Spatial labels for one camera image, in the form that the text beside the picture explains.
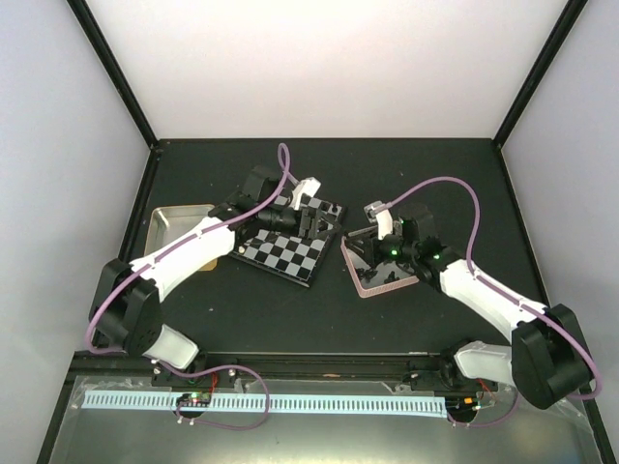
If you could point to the black frame post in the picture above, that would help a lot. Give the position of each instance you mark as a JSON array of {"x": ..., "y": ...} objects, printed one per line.
[
  {"x": 559, "y": 32},
  {"x": 95, "y": 36}
]

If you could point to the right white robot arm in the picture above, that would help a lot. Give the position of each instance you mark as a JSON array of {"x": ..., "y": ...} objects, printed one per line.
[{"x": 545, "y": 357}]

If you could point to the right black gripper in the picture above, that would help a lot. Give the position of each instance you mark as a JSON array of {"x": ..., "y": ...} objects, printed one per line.
[{"x": 374, "y": 259}]

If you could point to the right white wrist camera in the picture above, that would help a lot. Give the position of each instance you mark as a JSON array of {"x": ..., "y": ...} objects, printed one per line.
[{"x": 378, "y": 213}]

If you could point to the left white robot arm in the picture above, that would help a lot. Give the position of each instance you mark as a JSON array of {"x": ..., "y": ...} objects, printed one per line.
[{"x": 288, "y": 234}]

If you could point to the right black frame post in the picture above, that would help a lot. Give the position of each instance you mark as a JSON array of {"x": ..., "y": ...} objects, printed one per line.
[{"x": 559, "y": 32}]

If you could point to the gold metal tin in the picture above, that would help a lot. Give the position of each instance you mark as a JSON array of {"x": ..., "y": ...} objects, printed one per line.
[{"x": 168, "y": 223}]

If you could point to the black and silver chessboard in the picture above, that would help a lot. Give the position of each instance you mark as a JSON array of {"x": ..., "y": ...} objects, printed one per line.
[{"x": 288, "y": 257}]

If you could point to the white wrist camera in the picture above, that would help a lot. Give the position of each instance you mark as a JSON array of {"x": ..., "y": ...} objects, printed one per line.
[
  {"x": 308, "y": 187},
  {"x": 378, "y": 213}
]

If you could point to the left black frame post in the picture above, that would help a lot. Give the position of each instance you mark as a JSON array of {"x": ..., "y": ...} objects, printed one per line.
[{"x": 95, "y": 36}]

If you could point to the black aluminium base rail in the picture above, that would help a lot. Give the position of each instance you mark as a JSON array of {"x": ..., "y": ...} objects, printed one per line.
[{"x": 449, "y": 371}]

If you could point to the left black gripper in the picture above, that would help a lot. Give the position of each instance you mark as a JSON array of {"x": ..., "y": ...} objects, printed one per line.
[{"x": 312, "y": 225}]

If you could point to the small green circuit board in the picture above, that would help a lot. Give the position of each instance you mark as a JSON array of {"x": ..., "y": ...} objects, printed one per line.
[{"x": 194, "y": 399}]

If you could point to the light blue cable duct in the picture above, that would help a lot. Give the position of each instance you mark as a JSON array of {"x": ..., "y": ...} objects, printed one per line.
[{"x": 257, "y": 403}]

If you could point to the pink metal tin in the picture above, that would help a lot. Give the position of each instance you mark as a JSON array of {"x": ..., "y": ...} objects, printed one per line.
[{"x": 375, "y": 287}]

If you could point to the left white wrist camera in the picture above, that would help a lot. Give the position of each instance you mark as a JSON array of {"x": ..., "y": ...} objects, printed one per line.
[{"x": 308, "y": 187}]

